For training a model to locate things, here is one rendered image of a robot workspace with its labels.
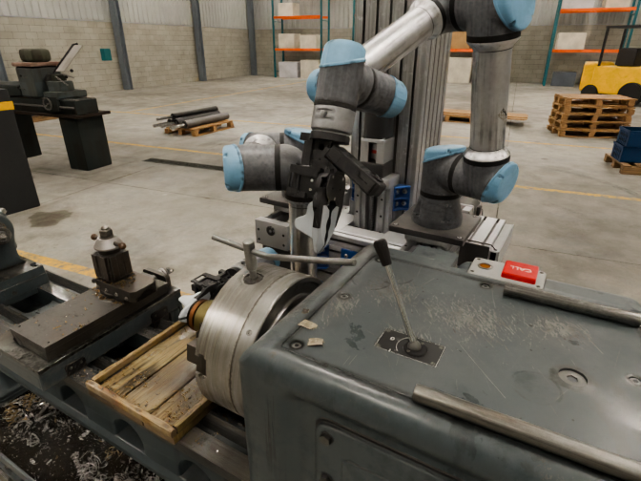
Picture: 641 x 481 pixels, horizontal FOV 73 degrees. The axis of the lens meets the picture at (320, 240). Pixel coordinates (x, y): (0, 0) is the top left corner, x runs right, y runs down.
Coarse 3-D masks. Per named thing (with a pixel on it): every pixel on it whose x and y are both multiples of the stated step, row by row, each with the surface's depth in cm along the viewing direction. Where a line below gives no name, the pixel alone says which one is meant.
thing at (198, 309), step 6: (198, 300) 101; (204, 300) 101; (210, 300) 100; (192, 306) 99; (198, 306) 99; (204, 306) 97; (192, 312) 98; (198, 312) 97; (204, 312) 96; (192, 318) 98; (198, 318) 96; (192, 324) 98; (198, 324) 96
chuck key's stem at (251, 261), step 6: (246, 240) 81; (252, 240) 81; (246, 246) 80; (252, 246) 81; (246, 252) 81; (246, 258) 82; (252, 258) 82; (246, 264) 83; (252, 264) 82; (252, 270) 83; (252, 276) 84
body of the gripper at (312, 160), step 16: (304, 144) 79; (320, 144) 76; (336, 144) 76; (304, 160) 77; (320, 160) 76; (304, 176) 76; (320, 176) 74; (336, 176) 75; (288, 192) 77; (304, 192) 76; (336, 192) 76
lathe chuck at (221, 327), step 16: (240, 272) 87; (272, 272) 87; (288, 272) 88; (224, 288) 84; (240, 288) 83; (256, 288) 82; (224, 304) 81; (240, 304) 80; (208, 320) 81; (224, 320) 80; (240, 320) 78; (208, 336) 80; (224, 336) 78; (208, 352) 80; (224, 352) 78; (208, 368) 80; (224, 368) 78; (208, 384) 81; (224, 384) 79; (224, 400) 81
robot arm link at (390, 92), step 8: (376, 72) 77; (376, 80) 76; (384, 80) 78; (392, 80) 79; (376, 88) 76; (384, 88) 78; (392, 88) 79; (400, 88) 80; (368, 96) 76; (376, 96) 77; (384, 96) 78; (392, 96) 79; (400, 96) 81; (368, 104) 78; (376, 104) 79; (384, 104) 80; (392, 104) 80; (400, 104) 82; (368, 112) 82; (376, 112) 81; (384, 112) 82; (392, 112) 82; (400, 112) 83
